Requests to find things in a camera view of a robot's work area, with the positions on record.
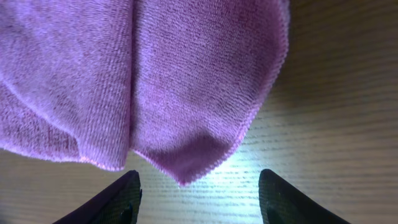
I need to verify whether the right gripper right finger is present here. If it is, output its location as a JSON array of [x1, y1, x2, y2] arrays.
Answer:
[[259, 169, 349, 224]]

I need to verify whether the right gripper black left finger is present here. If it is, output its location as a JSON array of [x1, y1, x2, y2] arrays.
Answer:
[[54, 170, 142, 224]]

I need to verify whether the purple cloth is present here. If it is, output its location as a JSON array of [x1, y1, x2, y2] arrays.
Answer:
[[1, 0, 290, 185]]

